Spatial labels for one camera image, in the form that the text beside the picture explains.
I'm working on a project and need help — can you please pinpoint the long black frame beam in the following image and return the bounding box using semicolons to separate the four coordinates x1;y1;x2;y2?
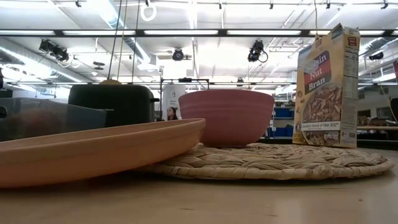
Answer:
0;29;398;38

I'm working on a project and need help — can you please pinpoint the red yellow apple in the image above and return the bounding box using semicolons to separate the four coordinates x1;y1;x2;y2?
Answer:
12;108;63;139

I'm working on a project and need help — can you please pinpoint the white cylindrical tank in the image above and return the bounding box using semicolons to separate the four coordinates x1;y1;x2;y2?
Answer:
162;84;187;121

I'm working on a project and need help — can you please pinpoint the blue shelf bin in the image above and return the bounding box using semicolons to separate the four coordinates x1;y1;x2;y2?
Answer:
274;107;295;118

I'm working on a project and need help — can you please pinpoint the clear tinted plastic bin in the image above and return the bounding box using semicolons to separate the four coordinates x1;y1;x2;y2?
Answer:
0;97;114;142

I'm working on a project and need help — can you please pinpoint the round woven straw placemat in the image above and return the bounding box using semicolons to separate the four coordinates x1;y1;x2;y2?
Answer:
136;142;395;181

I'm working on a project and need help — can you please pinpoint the black round camera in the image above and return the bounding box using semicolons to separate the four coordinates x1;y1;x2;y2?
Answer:
172;48;185;62

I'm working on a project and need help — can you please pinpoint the black two-slot toaster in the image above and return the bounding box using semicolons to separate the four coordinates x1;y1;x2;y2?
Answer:
68;83;160;128

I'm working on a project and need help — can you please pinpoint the black camera with looped cable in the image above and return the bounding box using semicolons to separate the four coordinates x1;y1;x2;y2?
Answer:
248;39;269;63

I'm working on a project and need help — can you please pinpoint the person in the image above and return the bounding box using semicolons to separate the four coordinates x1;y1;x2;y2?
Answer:
167;106;180;121

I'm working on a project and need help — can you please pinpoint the pink ribbed bowl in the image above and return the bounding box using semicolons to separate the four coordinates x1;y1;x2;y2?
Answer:
178;89;275;148

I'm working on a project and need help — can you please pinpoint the blue storage bin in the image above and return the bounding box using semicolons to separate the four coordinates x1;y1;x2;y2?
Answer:
267;126;295;138

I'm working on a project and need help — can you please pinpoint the long black camera cluster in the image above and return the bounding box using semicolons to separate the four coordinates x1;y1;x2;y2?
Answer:
39;39;70;63

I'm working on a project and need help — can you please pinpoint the thin yellow hanging cable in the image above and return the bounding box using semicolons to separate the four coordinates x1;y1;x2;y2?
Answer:
313;0;320;40

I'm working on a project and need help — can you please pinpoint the terracotta plate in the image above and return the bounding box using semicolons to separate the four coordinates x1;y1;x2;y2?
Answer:
0;118;206;189

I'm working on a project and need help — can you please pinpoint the yellow raisin bran cereal box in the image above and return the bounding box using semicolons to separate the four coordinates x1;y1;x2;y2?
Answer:
292;23;361;149

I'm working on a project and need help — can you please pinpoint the white hanging ring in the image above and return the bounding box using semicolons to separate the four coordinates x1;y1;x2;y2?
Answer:
139;2;157;22

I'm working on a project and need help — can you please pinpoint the thin tan hanging cable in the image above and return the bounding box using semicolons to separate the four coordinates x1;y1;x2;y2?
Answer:
116;0;129;80

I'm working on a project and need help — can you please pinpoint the thin black hanging cable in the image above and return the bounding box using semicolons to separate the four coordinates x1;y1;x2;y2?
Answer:
107;0;123;80

